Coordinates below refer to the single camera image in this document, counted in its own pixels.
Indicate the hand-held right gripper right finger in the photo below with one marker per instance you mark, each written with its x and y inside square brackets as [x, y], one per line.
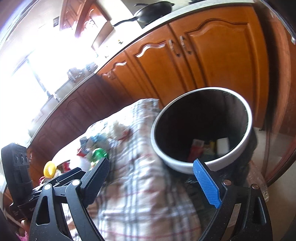
[207, 183]

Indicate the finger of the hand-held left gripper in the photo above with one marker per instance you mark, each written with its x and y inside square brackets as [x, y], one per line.
[69, 176]

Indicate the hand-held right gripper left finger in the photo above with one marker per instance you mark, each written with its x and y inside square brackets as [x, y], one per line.
[97, 180]

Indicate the black bin with white rim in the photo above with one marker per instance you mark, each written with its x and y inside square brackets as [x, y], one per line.
[201, 111]

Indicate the red can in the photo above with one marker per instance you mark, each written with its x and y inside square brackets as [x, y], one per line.
[64, 166]

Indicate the yellow round plastic item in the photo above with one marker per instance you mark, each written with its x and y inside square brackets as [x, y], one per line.
[49, 170]

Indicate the green plastic item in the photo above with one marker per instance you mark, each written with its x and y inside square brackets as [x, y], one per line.
[100, 154]

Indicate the red packet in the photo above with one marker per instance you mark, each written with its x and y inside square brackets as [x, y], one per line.
[196, 150]

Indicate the white flat box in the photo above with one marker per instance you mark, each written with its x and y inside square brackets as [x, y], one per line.
[222, 146]

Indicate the crumpled blue wrapper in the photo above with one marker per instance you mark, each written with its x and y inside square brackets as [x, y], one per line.
[96, 140]

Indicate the plaid blanket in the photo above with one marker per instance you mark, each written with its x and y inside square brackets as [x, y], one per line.
[138, 173]

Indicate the wooden kitchen base cabinet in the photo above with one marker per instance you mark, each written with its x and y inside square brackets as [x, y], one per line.
[148, 69]

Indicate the wooden glass display cabinet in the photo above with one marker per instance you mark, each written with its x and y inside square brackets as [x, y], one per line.
[277, 81]

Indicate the black wok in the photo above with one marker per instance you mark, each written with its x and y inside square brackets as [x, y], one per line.
[152, 10]

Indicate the wooden wall cabinet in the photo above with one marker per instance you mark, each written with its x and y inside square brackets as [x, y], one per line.
[76, 14]

